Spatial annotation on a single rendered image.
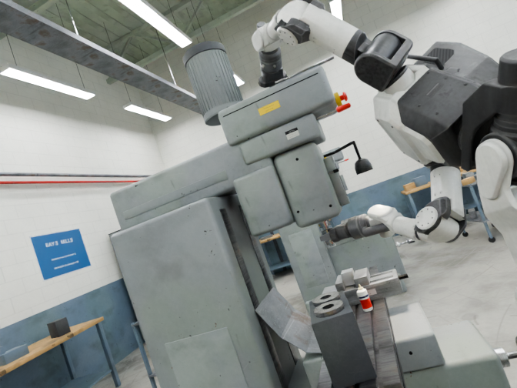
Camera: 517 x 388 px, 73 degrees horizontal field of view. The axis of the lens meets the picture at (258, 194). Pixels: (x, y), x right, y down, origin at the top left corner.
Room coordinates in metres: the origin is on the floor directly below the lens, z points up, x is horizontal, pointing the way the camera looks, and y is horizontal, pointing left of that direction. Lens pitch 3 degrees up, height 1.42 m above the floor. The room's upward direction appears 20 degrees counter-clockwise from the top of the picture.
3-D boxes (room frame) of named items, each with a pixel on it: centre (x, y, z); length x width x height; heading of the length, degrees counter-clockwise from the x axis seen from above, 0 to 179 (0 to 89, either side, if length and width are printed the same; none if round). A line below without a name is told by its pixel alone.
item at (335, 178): (1.46, -0.33, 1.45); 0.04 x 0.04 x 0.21; 74
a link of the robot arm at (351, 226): (1.44, -0.30, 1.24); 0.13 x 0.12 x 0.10; 146
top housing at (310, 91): (1.49, -0.21, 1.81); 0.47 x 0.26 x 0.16; 74
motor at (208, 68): (1.56, 0.02, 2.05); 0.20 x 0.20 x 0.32
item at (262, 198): (1.55, -0.03, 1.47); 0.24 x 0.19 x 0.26; 164
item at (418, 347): (1.49, -0.22, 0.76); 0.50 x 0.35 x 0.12; 74
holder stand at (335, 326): (1.08, -0.08, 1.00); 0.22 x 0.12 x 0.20; 174
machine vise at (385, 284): (1.63, -0.29, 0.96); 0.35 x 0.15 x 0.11; 72
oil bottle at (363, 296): (1.46, -0.26, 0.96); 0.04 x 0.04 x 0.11
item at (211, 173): (1.63, 0.26, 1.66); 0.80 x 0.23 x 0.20; 74
